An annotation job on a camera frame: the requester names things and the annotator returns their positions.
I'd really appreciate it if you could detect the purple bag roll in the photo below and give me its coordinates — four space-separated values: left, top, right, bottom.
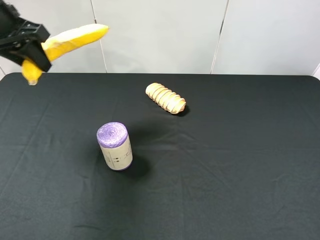
96 122 133 171

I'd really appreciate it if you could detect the yellow banana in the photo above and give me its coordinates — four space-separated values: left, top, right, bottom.
21 23 109 86

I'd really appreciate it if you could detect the twisted bread loaf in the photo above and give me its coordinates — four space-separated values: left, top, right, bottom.
145 82 186 115

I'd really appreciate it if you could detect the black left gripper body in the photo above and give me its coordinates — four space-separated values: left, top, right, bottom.
0 3 20 39

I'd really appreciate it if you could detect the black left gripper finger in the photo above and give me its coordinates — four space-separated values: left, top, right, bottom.
0 41 52 72
0 20 49 46

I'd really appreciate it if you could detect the black tablecloth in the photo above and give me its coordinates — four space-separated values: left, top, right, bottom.
0 73 320 240

